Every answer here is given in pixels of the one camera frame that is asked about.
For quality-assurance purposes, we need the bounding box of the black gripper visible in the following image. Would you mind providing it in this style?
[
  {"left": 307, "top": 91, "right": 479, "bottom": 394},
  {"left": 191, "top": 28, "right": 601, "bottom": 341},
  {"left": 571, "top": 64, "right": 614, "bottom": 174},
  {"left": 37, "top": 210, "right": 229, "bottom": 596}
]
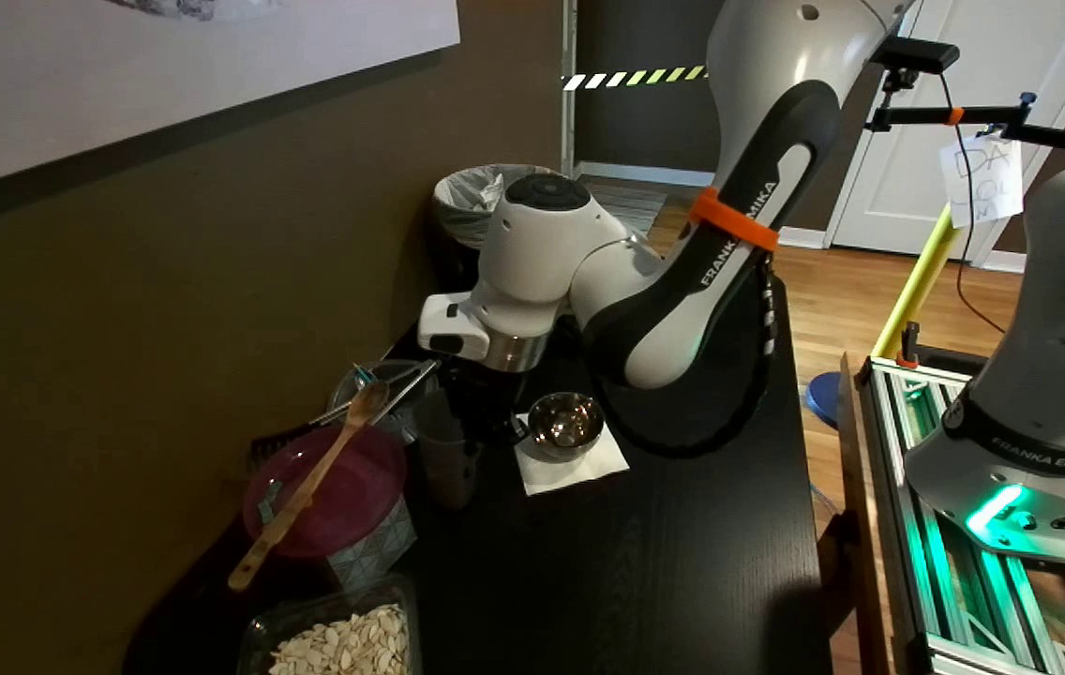
[{"left": 424, "top": 361, "right": 509, "bottom": 431}]

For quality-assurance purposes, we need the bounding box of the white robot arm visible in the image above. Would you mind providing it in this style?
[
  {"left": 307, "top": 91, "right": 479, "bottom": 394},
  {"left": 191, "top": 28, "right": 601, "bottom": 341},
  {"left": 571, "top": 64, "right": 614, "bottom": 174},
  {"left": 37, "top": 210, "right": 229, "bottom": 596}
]
[{"left": 417, "top": 0, "right": 1065, "bottom": 564}]

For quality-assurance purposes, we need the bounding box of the small metal bowl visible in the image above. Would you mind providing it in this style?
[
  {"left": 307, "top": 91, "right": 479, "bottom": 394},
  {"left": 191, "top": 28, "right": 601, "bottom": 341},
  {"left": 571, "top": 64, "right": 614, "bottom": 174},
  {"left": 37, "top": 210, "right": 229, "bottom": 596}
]
[{"left": 524, "top": 390, "right": 604, "bottom": 463}]

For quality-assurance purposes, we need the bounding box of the wooden spatula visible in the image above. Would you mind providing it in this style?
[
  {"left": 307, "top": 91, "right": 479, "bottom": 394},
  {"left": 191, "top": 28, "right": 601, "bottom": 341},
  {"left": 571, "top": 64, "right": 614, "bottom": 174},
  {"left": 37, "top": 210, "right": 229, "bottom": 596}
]
[{"left": 229, "top": 388, "right": 389, "bottom": 593}]

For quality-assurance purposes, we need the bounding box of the white paper napkin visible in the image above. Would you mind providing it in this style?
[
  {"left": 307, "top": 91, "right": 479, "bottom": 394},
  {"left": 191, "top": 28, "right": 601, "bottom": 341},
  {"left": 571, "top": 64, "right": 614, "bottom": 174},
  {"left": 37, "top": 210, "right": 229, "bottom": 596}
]
[{"left": 514, "top": 411, "right": 631, "bottom": 494}]

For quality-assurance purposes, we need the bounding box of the maroon plate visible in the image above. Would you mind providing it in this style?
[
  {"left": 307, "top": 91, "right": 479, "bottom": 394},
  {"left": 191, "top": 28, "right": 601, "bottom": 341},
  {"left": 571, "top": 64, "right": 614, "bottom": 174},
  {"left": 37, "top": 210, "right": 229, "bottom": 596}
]
[{"left": 240, "top": 425, "right": 407, "bottom": 558}]

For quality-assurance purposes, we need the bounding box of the grey box under plate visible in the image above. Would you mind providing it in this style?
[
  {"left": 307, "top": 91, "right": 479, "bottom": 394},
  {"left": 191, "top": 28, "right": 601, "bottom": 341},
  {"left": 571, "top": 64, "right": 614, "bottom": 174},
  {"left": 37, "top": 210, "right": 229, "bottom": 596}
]
[{"left": 327, "top": 500, "right": 417, "bottom": 593}]

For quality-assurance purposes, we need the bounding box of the container of popcorn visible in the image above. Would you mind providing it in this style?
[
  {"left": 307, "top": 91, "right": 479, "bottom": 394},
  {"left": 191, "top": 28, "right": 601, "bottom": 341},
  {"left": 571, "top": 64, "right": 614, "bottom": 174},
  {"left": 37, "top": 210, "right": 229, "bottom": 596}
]
[{"left": 237, "top": 578, "right": 424, "bottom": 675}]

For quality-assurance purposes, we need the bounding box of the striped barrier tape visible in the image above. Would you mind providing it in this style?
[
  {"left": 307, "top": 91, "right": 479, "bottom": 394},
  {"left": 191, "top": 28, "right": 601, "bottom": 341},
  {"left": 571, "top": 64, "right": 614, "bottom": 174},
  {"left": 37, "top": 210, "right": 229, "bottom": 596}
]
[{"left": 564, "top": 64, "right": 707, "bottom": 94}]

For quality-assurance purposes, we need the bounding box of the white door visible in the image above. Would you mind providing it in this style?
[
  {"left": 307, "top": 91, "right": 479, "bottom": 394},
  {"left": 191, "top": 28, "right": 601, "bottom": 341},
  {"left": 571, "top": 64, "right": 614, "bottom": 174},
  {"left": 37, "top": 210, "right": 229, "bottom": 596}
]
[{"left": 827, "top": 0, "right": 1065, "bottom": 263}]

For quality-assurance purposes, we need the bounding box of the yellow leaning post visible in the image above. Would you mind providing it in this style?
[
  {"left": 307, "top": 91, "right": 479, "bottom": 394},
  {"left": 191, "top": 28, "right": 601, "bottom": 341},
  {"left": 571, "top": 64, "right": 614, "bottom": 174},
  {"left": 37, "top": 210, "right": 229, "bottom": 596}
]
[{"left": 871, "top": 210, "right": 957, "bottom": 361}]

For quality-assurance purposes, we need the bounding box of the black camera on mount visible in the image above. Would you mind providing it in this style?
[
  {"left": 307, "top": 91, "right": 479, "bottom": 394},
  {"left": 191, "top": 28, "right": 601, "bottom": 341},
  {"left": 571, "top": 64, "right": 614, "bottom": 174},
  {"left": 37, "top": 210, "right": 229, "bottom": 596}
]
[{"left": 867, "top": 38, "right": 1065, "bottom": 150}]

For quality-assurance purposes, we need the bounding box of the whiteboard on wall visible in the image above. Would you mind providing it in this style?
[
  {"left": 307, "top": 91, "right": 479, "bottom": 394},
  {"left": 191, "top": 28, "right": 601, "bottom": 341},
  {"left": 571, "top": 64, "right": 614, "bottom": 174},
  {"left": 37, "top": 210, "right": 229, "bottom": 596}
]
[{"left": 0, "top": 0, "right": 461, "bottom": 176}]

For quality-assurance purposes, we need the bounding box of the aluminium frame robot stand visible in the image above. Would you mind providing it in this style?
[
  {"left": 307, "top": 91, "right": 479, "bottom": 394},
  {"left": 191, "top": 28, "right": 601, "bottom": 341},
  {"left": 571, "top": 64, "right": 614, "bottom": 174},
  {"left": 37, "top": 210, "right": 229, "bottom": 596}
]
[{"left": 849, "top": 361, "right": 1065, "bottom": 675}]

